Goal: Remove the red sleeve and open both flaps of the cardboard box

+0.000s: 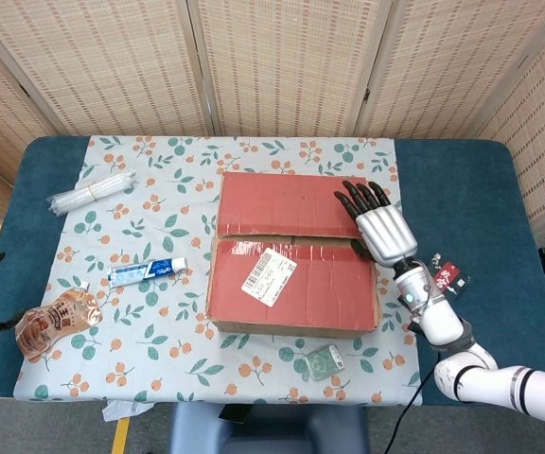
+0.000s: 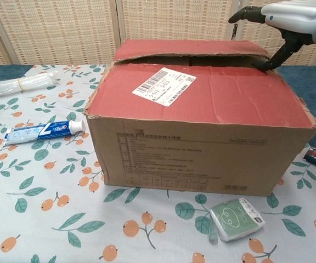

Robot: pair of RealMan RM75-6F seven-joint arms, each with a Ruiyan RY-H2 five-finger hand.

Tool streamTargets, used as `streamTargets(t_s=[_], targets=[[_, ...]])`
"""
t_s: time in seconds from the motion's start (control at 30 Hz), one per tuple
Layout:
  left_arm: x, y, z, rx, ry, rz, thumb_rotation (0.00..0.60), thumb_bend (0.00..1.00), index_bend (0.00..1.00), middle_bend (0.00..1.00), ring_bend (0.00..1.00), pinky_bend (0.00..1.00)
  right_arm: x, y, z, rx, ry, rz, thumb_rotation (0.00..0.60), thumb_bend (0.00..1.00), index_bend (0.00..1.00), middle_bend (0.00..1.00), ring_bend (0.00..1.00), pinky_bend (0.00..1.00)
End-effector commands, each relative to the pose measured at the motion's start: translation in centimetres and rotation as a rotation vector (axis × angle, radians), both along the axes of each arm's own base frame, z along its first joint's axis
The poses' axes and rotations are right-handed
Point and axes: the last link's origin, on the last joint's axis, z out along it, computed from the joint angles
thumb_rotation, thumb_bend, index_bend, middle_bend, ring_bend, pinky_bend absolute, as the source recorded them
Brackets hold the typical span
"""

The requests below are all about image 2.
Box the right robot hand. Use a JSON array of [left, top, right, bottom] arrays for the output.
[[228, 0, 316, 73]]

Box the bamboo folding screen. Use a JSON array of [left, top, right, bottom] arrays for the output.
[[0, 0, 316, 72]]

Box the brown cardboard box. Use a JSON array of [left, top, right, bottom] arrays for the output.
[[83, 38, 316, 197]]

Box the green tissue pack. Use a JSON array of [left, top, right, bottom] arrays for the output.
[[209, 197, 266, 243]]

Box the blue white toothpaste tube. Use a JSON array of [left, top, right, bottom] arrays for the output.
[[3, 119, 87, 146]]

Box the floral tablecloth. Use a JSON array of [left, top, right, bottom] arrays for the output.
[[0, 63, 316, 263]]

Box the bundle of clear plastic straws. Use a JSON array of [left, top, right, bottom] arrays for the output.
[[0, 70, 61, 100]]

